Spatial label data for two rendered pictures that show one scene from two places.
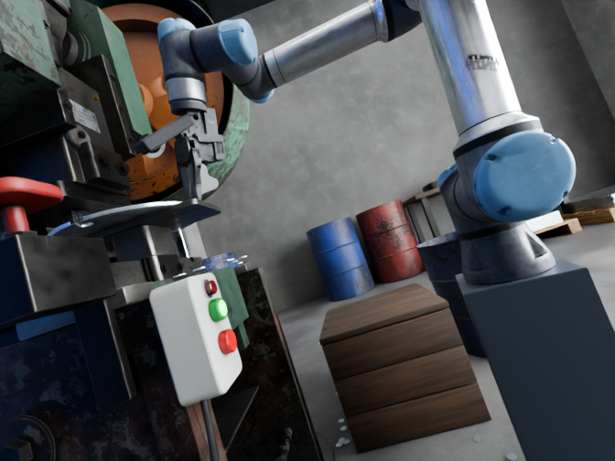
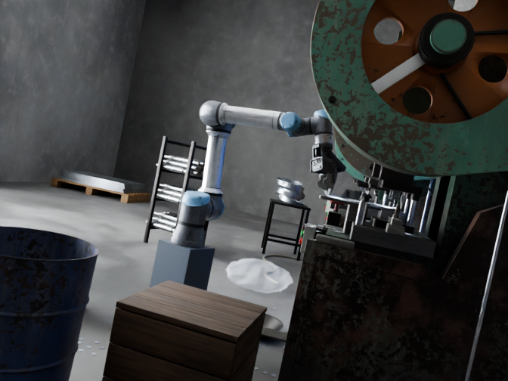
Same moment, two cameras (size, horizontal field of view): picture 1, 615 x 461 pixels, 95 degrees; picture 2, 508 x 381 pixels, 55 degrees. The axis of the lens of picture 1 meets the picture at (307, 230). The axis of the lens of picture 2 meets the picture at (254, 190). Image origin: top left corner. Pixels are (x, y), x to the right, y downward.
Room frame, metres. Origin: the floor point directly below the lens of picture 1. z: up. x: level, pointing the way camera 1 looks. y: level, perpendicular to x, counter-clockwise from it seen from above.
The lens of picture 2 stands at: (2.63, 0.19, 0.84)
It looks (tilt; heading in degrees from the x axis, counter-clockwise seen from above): 3 degrees down; 188
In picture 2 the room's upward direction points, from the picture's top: 11 degrees clockwise
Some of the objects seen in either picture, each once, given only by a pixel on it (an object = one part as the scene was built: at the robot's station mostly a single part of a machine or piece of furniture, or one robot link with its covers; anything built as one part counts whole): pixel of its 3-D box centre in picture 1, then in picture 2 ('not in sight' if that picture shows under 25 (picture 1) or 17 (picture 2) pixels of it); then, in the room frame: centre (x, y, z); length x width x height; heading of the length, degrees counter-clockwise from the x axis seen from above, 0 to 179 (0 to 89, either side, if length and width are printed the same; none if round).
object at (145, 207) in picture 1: (134, 228); (361, 202); (0.60, 0.35, 0.78); 0.29 x 0.29 x 0.01
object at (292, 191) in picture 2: not in sight; (286, 216); (-2.45, -0.13, 0.40); 0.45 x 0.40 x 0.79; 9
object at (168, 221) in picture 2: not in sight; (183, 194); (-1.57, -1.03, 0.47); 0.46 x 0.43 x 0.95; 67
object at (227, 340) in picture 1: (227, 341); not in sight; (0.35, 0.13, 0.54); 0.03 x 0.01 x 0.03; 177
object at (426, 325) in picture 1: (391, 353); (187, 354); (1.06, -0.14, 0.18); 0.40 x 0.38 x 0.35; 84
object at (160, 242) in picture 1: (164, 250); (347, 215); (0.60, 0.30, 0.72); 0.25 x 0.14 x 0.14; 87
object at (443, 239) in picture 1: (483, 284); (15, 317); (1.27, -0.66, 0.24); 0.42 x 0.42 x 0.48
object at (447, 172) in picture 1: (477, 192); (195, 206); (0.56, -0.34, 0.62); 0.13 x 0.12 x 0.14; 167
